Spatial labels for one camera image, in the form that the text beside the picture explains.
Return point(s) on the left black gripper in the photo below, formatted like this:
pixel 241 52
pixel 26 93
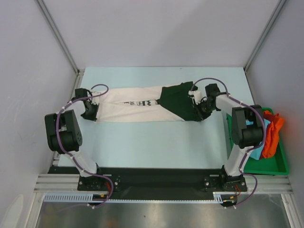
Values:
pixel 93 117

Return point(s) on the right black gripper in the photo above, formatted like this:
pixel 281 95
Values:
pixel 202 110

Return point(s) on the white green raglan t-shirt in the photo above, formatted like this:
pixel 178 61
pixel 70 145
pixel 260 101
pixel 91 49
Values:
pixel 148 104

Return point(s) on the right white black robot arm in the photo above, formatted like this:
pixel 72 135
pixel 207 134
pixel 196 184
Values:
pixel 248 130

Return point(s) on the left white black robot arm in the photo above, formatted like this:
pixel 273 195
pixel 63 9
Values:
pixel 63 131

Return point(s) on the orange t-shirt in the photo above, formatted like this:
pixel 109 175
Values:
pixel 272 134

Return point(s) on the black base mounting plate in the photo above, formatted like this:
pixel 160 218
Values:
pixel 161 184

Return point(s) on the green plastic bin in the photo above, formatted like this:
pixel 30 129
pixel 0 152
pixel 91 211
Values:
pixel 277 165

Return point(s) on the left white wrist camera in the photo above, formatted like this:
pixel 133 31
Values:
pixel 95 95

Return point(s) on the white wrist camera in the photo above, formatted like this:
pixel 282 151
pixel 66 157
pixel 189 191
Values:
pixel 95 95
pixel 196 96

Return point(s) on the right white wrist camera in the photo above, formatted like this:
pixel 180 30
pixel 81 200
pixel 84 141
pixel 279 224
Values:
pixel 196 96

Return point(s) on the grey slotted cable duct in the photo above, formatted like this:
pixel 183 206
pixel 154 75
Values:
pixel 71 197

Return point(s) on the left aluminium frame post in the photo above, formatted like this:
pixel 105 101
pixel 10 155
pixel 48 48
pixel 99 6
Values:
pixel 56 33

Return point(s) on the aluminium frame post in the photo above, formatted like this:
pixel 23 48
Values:
pixel 56 33
pixel 265 33

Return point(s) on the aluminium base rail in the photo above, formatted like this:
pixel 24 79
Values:
pixel 266 184

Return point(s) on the right aluminium frame post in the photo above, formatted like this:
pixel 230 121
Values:
pixel 265 33

